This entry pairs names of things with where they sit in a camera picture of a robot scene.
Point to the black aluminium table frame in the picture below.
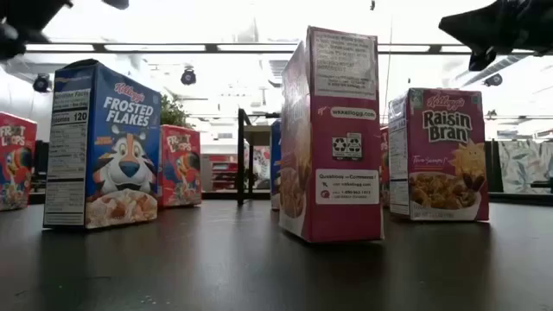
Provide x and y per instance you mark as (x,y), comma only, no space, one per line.
(216,195)

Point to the black ceiling spotlight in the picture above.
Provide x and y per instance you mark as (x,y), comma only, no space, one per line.
(493,80)
(41,83)
(188,77)

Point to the red background shelving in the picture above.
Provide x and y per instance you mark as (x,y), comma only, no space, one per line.
(224,173)

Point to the green plant in striped pot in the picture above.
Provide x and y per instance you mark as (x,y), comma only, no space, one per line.
(173,114)

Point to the wooden shelf with black frame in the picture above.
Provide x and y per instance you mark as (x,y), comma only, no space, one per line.
(240,164)

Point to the Raisin Bran cereal box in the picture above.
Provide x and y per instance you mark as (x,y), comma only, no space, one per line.
(341,173)
(445,164)

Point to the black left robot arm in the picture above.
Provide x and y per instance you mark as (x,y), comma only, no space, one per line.
(8,45)

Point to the Frosted Flakes cereal box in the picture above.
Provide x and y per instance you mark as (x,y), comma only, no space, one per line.
(121,142)
(275,164)

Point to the black room divider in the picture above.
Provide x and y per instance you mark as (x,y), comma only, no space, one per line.
(41,160)
(494,166)

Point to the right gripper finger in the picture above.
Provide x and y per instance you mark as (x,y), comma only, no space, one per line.
(481,60)
(475,26)

